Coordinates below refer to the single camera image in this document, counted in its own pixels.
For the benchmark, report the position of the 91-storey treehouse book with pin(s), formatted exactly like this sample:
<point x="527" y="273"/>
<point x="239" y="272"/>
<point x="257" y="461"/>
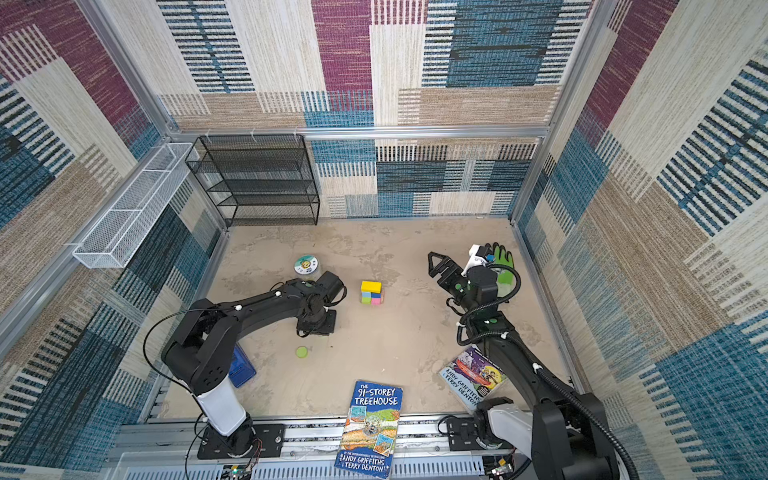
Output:
<point x="369" y="435"/>

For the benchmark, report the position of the white wire mesh basket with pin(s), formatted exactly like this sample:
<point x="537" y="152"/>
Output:
<point x="115" y="238"/>

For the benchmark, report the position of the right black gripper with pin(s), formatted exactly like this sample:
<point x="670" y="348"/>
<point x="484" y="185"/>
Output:
<point x="453" y="268"/>

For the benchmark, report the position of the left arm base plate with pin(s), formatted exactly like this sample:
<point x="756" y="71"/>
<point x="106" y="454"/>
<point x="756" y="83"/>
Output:
<point x="264" y="440"/>

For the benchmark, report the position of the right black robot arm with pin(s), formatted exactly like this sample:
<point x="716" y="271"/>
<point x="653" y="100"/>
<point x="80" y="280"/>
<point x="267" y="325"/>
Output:
<point x="565" y="433"/>

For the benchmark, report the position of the purple treehouse book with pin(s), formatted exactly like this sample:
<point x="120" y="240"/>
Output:
<point x="472" y="377"/>

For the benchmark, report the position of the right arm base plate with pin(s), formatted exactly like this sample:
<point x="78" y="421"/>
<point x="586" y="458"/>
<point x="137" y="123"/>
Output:
<point x="461" y="433"/>

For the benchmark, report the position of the yellow wood block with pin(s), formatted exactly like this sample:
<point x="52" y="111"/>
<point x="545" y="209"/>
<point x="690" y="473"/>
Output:
<point x="372" y="287"/>

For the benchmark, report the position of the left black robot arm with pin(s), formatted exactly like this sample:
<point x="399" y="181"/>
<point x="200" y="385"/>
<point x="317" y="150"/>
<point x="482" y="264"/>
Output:
<point x="200" y="351"/>

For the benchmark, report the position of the round sunflower label jar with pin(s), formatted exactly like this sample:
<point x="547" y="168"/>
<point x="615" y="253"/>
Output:
<point x="306" y="266"/>

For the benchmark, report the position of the blue box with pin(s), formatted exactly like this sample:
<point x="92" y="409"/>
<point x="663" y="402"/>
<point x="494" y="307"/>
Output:
<point x="241" y="369"/>

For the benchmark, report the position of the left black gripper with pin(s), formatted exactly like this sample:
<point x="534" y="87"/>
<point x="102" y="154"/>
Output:
<point x="329" y="329"/>

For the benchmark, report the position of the black wire shelf rack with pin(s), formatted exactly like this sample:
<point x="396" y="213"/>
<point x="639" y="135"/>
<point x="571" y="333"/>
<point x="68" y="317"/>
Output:
<point x="257" y="180"/>

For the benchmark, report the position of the green black work glove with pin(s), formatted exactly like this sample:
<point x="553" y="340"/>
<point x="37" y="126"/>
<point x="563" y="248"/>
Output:
<point x="502" y="256"/>

